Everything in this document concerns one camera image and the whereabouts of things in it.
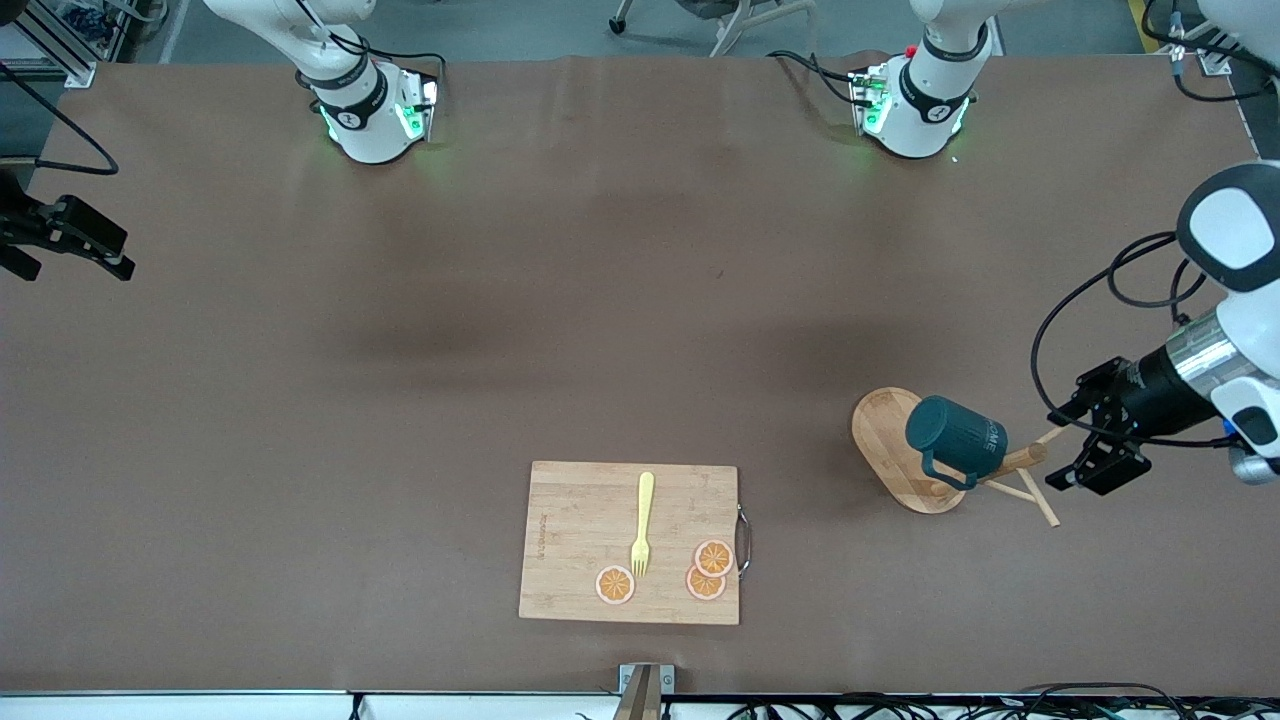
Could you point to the aluminium frame post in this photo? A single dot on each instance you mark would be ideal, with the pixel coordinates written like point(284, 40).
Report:
point(1215, 65)
point(60, 50)

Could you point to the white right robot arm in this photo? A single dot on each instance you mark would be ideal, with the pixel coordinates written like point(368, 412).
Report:
point(365, 120)

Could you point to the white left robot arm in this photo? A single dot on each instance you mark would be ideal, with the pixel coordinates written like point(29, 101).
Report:
point(930, 100)

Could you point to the dark teal cup yellow inside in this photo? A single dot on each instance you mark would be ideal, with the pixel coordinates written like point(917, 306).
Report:
point(955, 435)

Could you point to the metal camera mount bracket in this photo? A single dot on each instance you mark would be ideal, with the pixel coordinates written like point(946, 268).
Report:
point(645, 690)

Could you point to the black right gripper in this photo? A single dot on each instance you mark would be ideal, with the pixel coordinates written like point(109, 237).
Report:
point(22, 226)

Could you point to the wooden cup rack with pegs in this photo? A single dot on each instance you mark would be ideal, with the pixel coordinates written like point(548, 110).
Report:
point(885, 440)

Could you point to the orange slice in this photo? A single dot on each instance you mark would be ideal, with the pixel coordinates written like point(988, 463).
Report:
point(714, 557)
point(702, 588)
point(615, 585)

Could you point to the chair base with wheels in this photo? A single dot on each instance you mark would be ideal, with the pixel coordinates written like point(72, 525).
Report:
point(735, 25)

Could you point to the yellow plastic fork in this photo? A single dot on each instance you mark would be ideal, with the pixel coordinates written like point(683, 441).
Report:
point(645, 500)

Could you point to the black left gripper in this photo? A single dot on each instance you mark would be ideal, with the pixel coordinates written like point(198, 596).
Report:
point(1148, 392)

